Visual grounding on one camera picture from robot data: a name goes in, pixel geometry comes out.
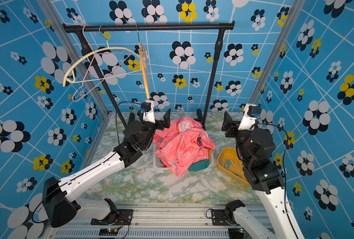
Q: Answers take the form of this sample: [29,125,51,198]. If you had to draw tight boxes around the pink printed jacket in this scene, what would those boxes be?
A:
[153,116,215,177]

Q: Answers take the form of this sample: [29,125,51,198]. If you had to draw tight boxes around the green letter jacket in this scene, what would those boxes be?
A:
[189,159,210,172]

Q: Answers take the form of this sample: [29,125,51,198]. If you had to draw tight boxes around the wooden hanger of pink jacket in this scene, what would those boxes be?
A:
[136,25,150,100]

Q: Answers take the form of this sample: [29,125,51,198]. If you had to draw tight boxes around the wooden hanger of green jacket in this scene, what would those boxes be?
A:
[63,25,142,87]

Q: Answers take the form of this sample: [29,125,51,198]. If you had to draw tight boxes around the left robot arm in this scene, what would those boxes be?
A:
[42,110,171,228]

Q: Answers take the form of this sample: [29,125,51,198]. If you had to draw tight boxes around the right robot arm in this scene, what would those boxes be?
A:
[221,112,304,239]

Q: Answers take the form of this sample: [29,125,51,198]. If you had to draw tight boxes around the yellow plastic tub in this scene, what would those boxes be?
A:
[217,147,250,186]

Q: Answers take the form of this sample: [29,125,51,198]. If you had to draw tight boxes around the white plastic basket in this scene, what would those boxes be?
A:
[153,151,214,171]

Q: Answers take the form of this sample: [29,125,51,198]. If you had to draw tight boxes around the green circuit board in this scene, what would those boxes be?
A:
[99,228,119,236]

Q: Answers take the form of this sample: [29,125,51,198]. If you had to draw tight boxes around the black clothes rack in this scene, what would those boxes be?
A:
[62,21,235,126]

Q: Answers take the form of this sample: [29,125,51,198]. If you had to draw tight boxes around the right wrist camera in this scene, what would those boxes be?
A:
[238,104,262,131]

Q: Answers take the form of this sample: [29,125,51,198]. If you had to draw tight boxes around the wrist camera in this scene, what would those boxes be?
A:
[138,100,156,123]
[238,104,262,131]

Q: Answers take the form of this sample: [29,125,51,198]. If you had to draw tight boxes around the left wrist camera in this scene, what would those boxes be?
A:
[138,100,156,123]

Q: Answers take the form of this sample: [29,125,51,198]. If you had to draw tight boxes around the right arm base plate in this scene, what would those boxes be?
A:
[208,209,239,226]

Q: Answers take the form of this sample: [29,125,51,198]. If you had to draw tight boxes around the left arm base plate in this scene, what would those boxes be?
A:
[90,209,134,226]

